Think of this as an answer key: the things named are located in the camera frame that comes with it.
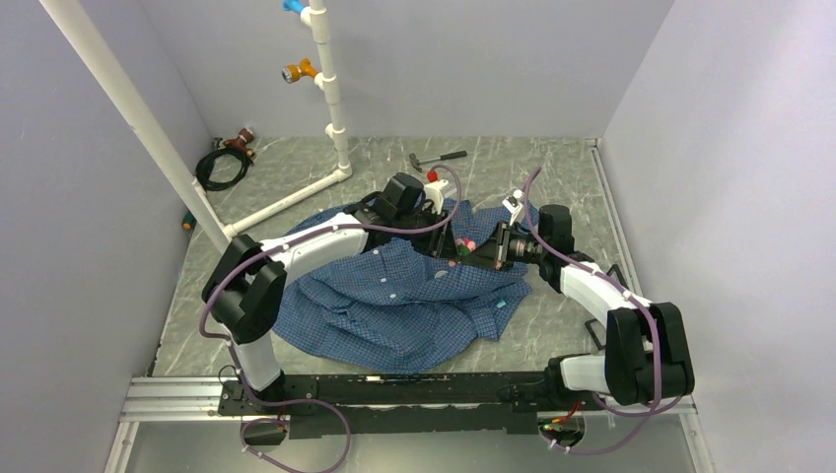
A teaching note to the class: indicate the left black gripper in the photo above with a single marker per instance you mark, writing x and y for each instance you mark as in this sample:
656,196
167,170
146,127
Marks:
441,243

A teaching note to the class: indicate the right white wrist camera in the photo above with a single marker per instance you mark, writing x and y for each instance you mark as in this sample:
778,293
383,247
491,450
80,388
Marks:
514,204

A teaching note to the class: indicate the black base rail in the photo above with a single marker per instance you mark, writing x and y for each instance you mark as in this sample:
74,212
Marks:
513,403

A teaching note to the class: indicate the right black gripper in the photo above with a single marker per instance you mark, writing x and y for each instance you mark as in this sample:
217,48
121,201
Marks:
493,252

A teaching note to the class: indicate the white PVC pipe frame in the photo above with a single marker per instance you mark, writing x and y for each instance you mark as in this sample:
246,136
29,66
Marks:
136,73

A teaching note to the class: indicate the green orange screwdriver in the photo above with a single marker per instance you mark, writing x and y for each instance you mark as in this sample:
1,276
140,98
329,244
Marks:
188,222

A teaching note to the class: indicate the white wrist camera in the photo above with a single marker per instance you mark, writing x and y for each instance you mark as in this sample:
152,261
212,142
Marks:
436,192
514,204

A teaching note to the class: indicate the blue checkered shirt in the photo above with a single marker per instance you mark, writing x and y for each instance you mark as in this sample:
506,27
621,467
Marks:
394,310

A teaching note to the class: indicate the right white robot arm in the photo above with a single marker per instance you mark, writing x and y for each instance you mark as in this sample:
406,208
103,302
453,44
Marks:
645,358

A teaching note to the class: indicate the pink flower brooch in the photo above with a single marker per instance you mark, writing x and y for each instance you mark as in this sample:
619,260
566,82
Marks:
464,246

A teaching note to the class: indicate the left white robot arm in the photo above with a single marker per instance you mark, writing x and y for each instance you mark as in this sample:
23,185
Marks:
244,293

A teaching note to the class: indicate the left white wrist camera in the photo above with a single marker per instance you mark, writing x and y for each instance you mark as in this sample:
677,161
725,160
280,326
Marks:
436,192

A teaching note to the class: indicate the blue hose nozzle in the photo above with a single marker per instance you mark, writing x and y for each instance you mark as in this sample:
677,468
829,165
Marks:
296,6

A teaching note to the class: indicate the orange hose nozzle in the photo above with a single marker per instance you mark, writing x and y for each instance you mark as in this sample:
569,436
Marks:
293,73

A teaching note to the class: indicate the black handled hammer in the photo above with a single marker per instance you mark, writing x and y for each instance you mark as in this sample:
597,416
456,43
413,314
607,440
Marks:
419,163

